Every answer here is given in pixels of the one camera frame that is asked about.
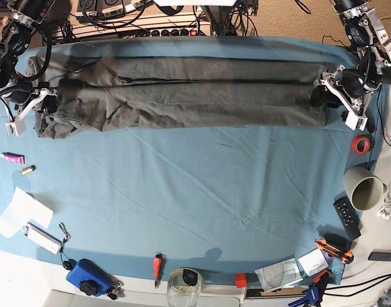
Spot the printed paper booklet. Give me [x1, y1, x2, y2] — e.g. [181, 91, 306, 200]
[255, 258, 303, 292]

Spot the blue box with knob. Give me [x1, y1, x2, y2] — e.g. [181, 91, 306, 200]
[63, 259, 112, 297]

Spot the red cube block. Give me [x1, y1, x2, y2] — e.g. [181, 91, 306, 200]
[235, 273, 247, 288]

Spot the red tape roll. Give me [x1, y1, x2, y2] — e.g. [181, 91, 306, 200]
[351, 135, 372, 155]

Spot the glass jar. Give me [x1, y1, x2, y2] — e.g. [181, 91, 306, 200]
[167, 268, 203, 307]

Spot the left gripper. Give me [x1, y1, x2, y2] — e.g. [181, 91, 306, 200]
[310, 69, 373, 130]

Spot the red screwdriver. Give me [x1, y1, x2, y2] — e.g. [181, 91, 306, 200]
[153, 253, 163, 289]

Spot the blue clamp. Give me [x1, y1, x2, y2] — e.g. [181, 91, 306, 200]
[288, 269, 331, 307]

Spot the black remote control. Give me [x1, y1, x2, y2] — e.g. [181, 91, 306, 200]
[333, 196, 361, 241]

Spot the blue table cloth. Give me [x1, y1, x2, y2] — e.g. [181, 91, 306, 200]
[0, 35, 391, 287]

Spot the white small box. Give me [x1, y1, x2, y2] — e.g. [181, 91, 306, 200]
[298, 248, 329, 276]

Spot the orange utility knife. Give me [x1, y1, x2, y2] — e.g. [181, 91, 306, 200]
[314, 238, 354, 265]

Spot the beige mug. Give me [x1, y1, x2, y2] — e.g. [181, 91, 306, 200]
[343, 166, 387, 212]

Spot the white paper sheet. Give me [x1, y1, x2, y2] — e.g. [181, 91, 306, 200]
[0, 187, 54, 239]

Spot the grey T-shirt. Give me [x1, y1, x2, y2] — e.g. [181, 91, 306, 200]
[35, 57, 326, 139]

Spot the white rectangular device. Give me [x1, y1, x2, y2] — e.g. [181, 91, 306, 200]
[22, 223, 61, 255]

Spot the pink tube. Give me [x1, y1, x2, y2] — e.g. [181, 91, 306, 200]
[0, 152, 25, 164]

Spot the black power strip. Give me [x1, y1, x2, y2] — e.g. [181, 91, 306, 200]
[139, 28, 198, 37]

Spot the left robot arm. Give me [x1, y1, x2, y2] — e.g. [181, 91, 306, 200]
[314, 1, 391, 131]

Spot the black power brick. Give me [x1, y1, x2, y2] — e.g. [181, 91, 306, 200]
[368, 251, 391, 262]

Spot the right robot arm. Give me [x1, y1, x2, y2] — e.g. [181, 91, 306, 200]
[0, 1, 58, 136]

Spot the black lanyard with clip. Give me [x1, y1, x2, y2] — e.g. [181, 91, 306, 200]
[58, 223, 75, 270]

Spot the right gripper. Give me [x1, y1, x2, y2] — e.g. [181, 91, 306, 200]
[0, 81, 58, 136]

